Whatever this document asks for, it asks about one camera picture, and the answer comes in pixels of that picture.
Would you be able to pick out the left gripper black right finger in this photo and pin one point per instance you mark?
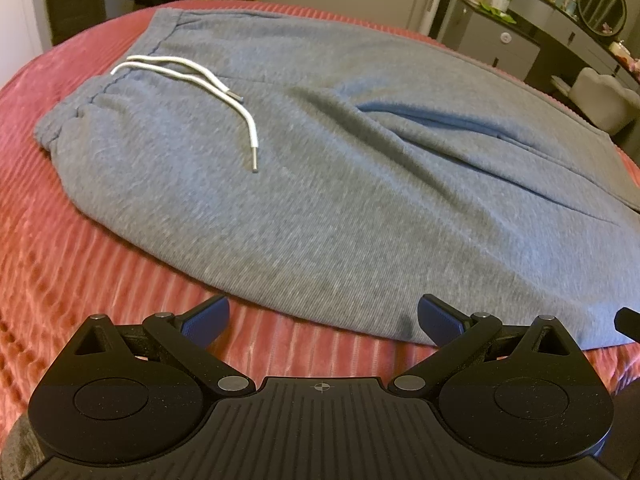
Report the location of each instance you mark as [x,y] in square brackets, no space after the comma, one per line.
[518,394]

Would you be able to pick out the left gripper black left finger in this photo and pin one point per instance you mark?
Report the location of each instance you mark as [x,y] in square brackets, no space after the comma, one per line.
[121,394]

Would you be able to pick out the grey sweatpants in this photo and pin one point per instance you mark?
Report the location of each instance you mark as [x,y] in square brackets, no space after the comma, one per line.
[387,169]

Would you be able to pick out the grey sleeve cuff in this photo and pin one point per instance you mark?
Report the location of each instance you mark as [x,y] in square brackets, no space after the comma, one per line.
[21,453]

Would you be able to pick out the pink ribbed bedspread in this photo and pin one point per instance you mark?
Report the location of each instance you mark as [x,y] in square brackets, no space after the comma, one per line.
[58,266]

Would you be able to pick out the beige upholstered chair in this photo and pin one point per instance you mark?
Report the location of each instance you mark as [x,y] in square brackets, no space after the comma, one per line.
[602,99]

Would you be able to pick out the grey vanity dresser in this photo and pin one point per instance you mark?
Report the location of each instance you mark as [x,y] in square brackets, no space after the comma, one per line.
[541,43]

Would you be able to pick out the round black mirror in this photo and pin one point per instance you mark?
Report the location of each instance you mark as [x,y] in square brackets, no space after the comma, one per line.
[605,18]

